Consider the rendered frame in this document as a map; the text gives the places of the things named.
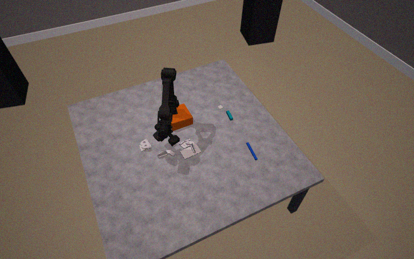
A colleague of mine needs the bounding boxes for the teal flat bar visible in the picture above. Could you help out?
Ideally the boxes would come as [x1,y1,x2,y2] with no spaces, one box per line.
[226,111,233,120]

